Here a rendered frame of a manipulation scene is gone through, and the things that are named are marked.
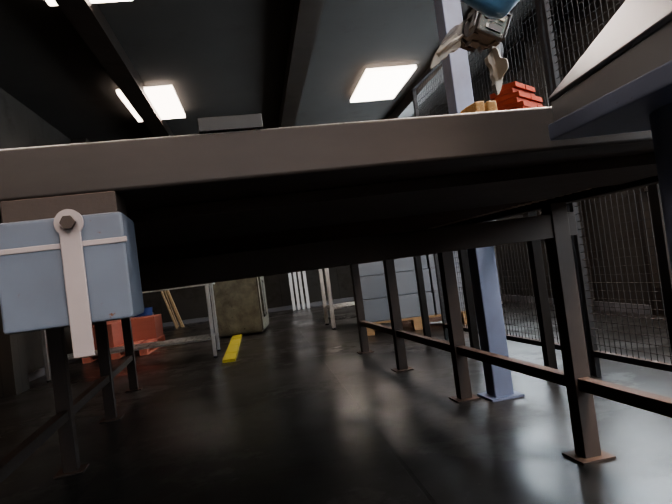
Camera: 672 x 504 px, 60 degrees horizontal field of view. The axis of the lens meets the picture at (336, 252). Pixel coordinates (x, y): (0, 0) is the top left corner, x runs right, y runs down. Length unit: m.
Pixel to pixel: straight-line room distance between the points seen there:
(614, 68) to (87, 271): 0.59
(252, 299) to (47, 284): 7.11
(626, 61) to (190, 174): 0.48
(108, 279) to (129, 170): 0.13
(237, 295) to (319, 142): 7.10
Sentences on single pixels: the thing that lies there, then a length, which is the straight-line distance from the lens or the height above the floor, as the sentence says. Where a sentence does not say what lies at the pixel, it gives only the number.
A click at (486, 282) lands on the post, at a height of 0.57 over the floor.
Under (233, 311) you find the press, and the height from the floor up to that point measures 0.34.
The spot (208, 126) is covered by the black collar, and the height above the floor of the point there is 0.92.
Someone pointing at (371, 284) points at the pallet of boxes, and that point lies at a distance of 6.03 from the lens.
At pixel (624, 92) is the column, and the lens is 0.62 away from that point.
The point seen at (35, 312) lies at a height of 0.73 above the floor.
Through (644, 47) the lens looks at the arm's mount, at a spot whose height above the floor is 0.90.
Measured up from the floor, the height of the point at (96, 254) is 0.78.
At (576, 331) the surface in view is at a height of 0.42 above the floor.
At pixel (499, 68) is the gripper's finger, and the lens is 1.30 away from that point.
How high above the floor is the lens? 0.74
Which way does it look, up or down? 1 degrees up
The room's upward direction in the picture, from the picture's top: 7 degrees counter-clockwise
